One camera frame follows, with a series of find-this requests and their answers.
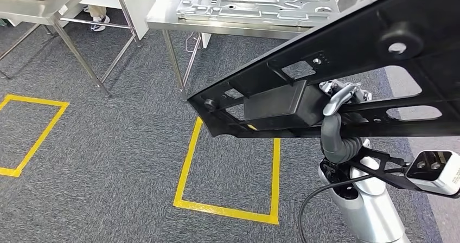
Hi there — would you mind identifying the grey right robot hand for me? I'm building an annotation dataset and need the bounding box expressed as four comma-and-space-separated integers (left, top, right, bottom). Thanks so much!
319, 79, 373, 165

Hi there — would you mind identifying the black plastic plate frame part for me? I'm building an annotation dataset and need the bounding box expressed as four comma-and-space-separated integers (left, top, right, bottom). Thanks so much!
187, 0, 460, 139

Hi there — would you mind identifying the black camera cable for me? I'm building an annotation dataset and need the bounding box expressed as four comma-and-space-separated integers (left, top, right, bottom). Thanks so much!
298, 175, 374, 243

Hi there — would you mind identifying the yellow floor tape square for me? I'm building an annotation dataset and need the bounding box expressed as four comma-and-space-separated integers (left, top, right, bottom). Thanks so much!
0, 94, 69, 178
173, 116, 282, 225

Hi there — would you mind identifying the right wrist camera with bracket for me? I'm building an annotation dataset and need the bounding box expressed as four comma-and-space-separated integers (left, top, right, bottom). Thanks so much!
350, 146, 460, 199

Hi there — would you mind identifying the white board panel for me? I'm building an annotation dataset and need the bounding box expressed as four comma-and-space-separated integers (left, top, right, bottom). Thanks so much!
79, 0, 158, 41

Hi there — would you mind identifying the stainless steel workbench table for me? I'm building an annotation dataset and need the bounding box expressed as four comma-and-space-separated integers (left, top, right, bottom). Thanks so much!
145, 0, 363, 102

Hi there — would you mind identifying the white cable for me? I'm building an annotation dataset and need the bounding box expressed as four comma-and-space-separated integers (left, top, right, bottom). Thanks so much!
185, 31, 202, 53

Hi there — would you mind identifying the person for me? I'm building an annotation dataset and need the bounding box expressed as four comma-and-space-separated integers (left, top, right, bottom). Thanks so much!
81, 4, 111, 33

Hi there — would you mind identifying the stamped grey metal panel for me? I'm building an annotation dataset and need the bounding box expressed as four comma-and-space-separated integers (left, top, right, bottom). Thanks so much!
176, 0, 340, 27

